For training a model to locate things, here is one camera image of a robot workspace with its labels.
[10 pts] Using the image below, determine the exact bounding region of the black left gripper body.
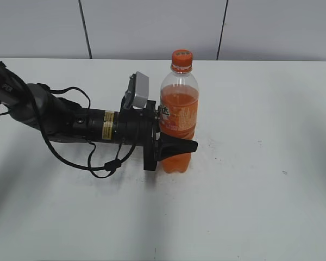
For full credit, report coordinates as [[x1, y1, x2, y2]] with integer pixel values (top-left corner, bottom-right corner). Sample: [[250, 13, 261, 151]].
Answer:
[[115, 100, 158, 171]]

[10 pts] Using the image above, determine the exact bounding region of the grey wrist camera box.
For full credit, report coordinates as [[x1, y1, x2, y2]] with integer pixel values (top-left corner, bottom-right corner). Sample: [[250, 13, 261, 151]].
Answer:
[[122, 71, 149, 110]]

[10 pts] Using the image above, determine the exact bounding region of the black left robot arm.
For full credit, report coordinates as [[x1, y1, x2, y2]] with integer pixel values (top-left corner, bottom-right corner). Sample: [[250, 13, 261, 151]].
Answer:
[[0, 61, 198, 171]]

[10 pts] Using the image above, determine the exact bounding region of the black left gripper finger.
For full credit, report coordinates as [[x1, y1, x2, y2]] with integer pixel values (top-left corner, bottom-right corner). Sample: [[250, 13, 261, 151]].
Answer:
[[155, 105, 162, 122], [156, 133, 198, 161]]

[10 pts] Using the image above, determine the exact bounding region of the orange bottle cap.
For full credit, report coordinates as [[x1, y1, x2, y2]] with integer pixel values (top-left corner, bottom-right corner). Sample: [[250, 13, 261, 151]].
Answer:
[[171, 49, 193, 70]]

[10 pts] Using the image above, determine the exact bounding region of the orange soda plastic bottle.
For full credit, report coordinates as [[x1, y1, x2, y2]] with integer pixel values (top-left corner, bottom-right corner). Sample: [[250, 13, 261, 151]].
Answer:
[[159, 63, 200, 175]]

